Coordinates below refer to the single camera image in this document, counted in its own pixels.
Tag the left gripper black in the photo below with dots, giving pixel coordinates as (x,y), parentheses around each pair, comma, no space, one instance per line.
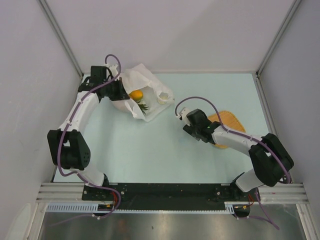
(122,94)

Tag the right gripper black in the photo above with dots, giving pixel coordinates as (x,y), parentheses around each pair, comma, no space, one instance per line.
(189,129)

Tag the white plastic bag lemon print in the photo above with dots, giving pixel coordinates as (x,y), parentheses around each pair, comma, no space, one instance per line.
(140,78)

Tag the fake pineapple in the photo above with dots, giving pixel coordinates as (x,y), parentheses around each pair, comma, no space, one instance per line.
(143,107)

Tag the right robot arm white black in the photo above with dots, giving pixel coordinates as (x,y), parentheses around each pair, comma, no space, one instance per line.
(270,160)

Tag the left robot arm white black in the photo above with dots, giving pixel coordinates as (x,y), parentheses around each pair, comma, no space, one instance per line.
(68,147)

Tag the fake orange fruit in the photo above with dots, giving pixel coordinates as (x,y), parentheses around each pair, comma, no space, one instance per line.
(136,95)

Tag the pale fake fruit slice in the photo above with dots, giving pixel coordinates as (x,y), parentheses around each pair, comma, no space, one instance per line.
(162,98)

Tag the woven bamboo tray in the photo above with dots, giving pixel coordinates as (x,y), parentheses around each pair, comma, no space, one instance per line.
(228,119)

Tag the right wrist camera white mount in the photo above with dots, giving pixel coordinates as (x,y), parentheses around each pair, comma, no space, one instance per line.
(181,115)

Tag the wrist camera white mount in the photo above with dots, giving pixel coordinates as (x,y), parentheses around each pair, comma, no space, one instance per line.
(181,115)
(112,69)

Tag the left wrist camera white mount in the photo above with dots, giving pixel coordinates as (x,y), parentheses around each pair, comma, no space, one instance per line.
(112,69)

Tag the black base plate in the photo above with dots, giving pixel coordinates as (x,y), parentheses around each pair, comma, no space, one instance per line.
(180,196)

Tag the right aluminium side rail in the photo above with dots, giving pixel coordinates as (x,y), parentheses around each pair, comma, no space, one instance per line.
(264,104)

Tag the white slotted cable duct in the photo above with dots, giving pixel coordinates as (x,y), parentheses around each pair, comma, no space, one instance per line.
(96,208)

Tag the left aluminium corner post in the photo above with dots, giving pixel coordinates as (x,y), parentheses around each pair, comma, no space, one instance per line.
(49,15)

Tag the aluminium corner post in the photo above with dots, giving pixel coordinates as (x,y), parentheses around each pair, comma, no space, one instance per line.
(49,15)
(279,35)

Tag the aluminium front rail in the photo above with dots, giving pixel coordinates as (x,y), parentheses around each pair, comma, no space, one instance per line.
(279,194)

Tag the right aluminium corner post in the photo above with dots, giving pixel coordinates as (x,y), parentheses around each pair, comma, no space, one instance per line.
(279,35)

